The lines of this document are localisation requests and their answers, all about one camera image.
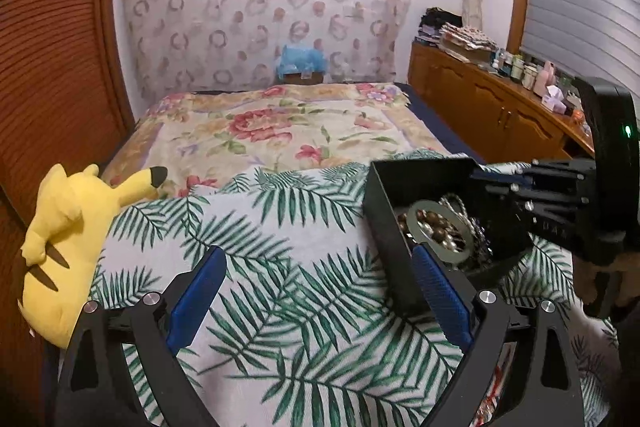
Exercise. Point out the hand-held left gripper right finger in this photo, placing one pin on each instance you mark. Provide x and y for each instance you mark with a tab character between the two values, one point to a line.
442	292

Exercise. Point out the blue plush toy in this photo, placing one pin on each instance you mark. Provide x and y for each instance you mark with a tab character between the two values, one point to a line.
300	57

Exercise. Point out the wooden louvered wardrobe door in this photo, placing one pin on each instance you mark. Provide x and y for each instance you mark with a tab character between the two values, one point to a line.
55	57

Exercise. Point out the pale green jade bangle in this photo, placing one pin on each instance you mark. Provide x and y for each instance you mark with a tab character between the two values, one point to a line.
425	207

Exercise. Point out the row of cosmetic bottles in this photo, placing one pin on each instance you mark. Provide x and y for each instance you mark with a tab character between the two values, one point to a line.
517	67

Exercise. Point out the green leaf print tablecloth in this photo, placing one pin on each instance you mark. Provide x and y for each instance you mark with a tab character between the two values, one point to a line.
300	247

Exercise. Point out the wooden cabinet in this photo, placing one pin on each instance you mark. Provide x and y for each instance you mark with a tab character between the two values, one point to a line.
480	102

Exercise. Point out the yellow plush toy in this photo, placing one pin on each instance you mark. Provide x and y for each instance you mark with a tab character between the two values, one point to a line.
65	227

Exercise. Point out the stack of dark folded clothes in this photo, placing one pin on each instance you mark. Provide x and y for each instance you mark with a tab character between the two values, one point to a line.
435	24

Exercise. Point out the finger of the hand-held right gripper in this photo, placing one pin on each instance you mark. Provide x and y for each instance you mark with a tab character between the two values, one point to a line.
520	207
500	177

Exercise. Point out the pink tissue box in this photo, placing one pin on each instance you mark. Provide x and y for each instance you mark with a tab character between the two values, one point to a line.
554	99

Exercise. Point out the dark blue bed sheet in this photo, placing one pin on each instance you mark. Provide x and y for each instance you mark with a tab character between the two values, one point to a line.
435	127

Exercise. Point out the black square box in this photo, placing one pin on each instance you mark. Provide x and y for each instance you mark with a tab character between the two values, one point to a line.
390	207

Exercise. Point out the stack of patterned cloths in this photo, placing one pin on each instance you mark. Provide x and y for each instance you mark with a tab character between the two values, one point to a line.
465	39

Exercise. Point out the floral blanket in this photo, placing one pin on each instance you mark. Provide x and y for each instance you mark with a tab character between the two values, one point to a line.
260	127

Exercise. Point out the brown cardboard box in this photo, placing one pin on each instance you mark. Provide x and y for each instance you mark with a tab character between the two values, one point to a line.
300	78

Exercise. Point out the small orange ornament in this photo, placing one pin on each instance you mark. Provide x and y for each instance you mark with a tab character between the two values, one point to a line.
578	114

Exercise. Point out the person's right hand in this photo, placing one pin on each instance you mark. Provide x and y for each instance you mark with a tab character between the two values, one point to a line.
582	279

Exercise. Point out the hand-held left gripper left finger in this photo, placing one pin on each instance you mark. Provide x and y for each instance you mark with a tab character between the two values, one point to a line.
197	302

